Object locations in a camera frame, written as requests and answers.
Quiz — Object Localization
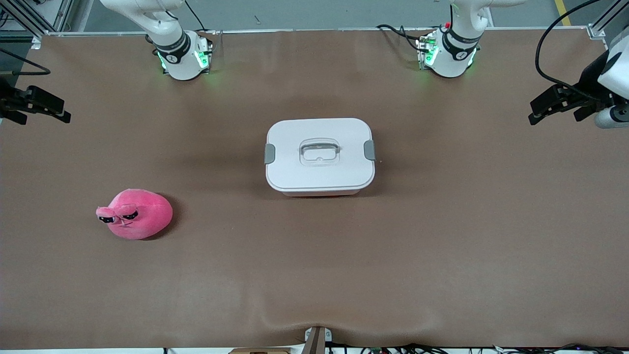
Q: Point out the pink plush toy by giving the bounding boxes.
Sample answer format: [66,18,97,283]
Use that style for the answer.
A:
[96,189,173,240]

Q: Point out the white box lid with handle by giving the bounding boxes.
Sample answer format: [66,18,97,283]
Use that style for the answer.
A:
[264,118,376,192]

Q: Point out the pink translucent storage box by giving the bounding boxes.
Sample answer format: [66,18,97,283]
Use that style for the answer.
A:
[283,189,364,198]

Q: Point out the brown table mat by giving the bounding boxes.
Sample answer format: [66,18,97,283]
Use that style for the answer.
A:
[0,29,629,351]

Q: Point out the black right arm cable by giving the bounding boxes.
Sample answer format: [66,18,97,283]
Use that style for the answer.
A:
[0,48,51,77]

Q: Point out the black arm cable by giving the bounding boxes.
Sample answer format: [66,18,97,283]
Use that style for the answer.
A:
[535,0,606,99]
[0,48,51,77]

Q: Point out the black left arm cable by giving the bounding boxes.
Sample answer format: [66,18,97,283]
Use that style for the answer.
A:
[535,0,606,99]

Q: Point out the aluminium frame profile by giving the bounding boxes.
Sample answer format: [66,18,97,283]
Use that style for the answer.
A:
[0,0,74,39]
[587,0,629,40]

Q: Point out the black right base cable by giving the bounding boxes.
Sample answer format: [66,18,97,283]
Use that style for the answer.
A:
[184,0,213,35]

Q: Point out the black left base cables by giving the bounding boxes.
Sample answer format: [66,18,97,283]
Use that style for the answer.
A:
[376,24,433,54]

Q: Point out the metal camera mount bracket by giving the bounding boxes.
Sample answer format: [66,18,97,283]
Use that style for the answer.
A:
[304,326,333,354]

